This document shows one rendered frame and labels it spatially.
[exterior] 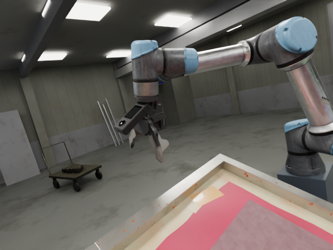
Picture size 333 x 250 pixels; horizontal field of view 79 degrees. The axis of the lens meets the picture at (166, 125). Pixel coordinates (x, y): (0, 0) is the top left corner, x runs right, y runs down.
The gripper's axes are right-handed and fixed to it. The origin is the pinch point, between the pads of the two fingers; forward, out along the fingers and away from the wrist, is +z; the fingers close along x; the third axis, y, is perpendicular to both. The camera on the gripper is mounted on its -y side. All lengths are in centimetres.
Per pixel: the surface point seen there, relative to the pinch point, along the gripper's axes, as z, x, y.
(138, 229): 7.1, -16.0, -16.2
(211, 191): 10.2, -19.5, 11.2
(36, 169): 351, 701, 97
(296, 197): 9.7, -40.5, 25.4
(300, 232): 12.5, -44.0, 14.9
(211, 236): 11.0, -28.2, -3.2
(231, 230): 11.2, -30.8, 2.2
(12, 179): 356, 702, 27
